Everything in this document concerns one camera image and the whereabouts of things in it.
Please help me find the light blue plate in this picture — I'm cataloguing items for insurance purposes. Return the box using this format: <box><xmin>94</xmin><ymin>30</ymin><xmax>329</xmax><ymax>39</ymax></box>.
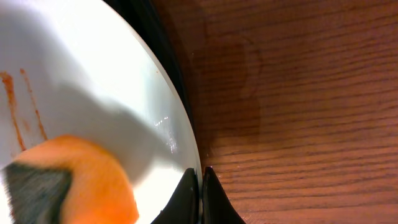
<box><xmin>1</xmin><ymin>0</ymin><xmax>201</xmax><ymax>223</ymax></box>

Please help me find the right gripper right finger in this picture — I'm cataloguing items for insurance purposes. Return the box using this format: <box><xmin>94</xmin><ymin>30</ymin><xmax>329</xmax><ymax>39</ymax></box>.
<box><xmin>202</xmin><ymin>167</ymin><xmax>245</xmax><ymax>224</ymax></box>

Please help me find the orange green scrub sponge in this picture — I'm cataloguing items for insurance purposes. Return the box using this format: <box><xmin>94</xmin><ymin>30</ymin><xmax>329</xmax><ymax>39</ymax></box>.
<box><xmin>1</xmin><ymin>136</ymin><xmax>139</xmax><ymax>224</ymax></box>

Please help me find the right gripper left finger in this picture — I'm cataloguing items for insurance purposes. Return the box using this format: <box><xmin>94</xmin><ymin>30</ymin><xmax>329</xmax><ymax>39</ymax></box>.
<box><xmin>151</xmin><ymin>168</ymin><xmax>199</xmax><ymax>224</ymax></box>

